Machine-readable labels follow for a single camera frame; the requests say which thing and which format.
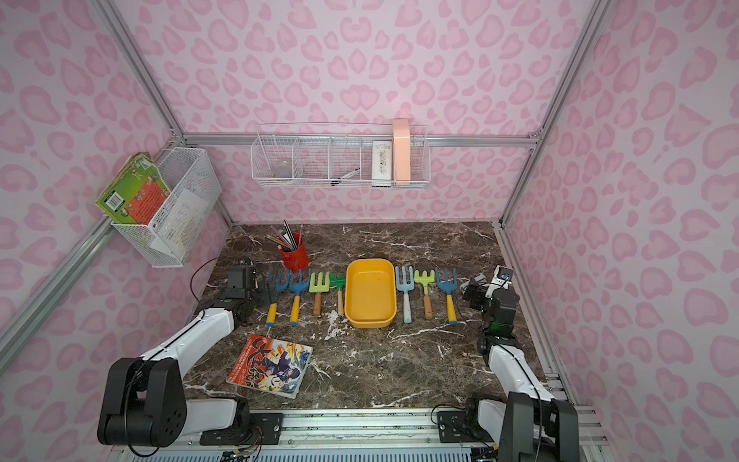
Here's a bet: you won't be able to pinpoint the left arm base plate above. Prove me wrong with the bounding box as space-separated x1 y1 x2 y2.
199 413 284 448

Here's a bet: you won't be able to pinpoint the blue rake orange handle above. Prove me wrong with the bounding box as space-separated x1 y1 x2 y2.
266 271 293 327

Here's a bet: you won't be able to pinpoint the green red book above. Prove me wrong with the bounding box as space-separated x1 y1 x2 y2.
96 152 171 225

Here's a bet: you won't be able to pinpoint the white mesh wall basket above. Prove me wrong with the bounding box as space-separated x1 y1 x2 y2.
112 147 221 268

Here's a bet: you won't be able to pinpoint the pink box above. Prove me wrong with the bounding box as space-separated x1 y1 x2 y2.
393 119 411 186

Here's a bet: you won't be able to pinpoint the white papers in basket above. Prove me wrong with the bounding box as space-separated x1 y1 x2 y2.
150 190 207 262

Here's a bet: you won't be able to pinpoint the grey round object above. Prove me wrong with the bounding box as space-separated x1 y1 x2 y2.
273 159 294 178

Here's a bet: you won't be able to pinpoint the red pencil cup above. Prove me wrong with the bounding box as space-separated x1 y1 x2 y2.
279 232 310 273

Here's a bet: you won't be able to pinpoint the blue rake yellow handle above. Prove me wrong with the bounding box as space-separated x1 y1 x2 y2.
288 269 312 326

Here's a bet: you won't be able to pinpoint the white wire wall shelf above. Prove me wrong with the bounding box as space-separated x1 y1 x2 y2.
250 122 431 189

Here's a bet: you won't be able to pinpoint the yellow plastic storage box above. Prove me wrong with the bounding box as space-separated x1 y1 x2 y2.
344 258 398 328

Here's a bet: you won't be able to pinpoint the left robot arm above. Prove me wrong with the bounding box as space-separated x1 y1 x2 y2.
96 260 265 457

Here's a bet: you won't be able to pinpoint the white card box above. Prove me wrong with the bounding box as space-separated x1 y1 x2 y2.
371 141 393 188

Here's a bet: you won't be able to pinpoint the light blue hand fork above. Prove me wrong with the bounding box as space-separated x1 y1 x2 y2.
395 266 415 325

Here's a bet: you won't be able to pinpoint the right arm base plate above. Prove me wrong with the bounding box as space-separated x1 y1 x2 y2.
433 409 485 444

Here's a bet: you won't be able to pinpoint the manga comic book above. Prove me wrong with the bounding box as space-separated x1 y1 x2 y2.
227 335 313 400

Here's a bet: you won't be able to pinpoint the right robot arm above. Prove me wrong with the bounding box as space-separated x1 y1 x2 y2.
462 266 580 461

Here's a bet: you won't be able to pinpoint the pencils in cup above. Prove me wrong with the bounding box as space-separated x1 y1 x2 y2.
269 221 303 252

